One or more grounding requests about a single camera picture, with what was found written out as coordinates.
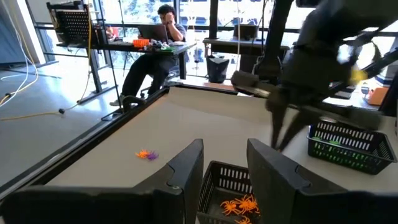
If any black tripod stand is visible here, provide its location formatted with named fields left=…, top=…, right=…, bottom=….
left=98, top=0, right=125, bottom=122

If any yellow tag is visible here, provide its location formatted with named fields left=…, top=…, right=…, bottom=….
left=349, top=68, right=368, bottom=85

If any black clamp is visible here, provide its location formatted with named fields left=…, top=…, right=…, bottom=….
left=123, top=95, right=146, bottom=113

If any white floor cable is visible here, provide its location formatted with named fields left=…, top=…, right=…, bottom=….
left=0, top=0, right=40, bottom=108

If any black trash bin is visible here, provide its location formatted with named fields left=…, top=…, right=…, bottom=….
left=206, top=55, right=230, bottom=84

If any black metal table frame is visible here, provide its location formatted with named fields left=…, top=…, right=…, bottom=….
left=0, top=83, right=237, bottom=200

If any dark box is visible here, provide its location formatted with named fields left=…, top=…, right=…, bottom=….
left=233, top=24, right=259, bottom=40

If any small orange basket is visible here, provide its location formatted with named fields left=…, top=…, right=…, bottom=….
left=132, top=38, right=150, bottom=49

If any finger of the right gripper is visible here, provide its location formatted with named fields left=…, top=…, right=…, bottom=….
left=266, top=89, right=289, bottom=149
left=276, top=108, right=322, bottom=152

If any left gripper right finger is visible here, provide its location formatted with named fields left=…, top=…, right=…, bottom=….
left=247, top=138, right=348, bottom=224

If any dark work desk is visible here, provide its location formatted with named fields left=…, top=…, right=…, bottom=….
left=202, top=37, right=290, bottom=74
left=57, top=40, right=197, bottom=94

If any yellow hanging cable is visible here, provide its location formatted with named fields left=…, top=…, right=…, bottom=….
left=0, top=0, right=93, bottom=122

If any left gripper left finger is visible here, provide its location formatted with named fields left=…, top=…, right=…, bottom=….
left=133, top=138, right=205, bottom=224

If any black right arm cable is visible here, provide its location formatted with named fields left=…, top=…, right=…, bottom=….
left=337, top=40, right=383, bottom=78

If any dark laptop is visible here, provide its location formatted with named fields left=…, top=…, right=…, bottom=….
left=137, top=24, right=169, bottom=43

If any person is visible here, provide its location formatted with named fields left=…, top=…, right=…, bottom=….
left=109, top=3, right=187, bottom=106

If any black slotted plastic basket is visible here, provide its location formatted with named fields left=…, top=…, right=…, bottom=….
left=307, top=119, right=398, bottom=175
left=196, top=160, right=262, bottom=224

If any black crate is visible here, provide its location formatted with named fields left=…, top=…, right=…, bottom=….
left=46, top=1, right=94, bottom=46

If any grey table mat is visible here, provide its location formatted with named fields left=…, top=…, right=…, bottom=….
left=46, top=86, right=398, bottom=224

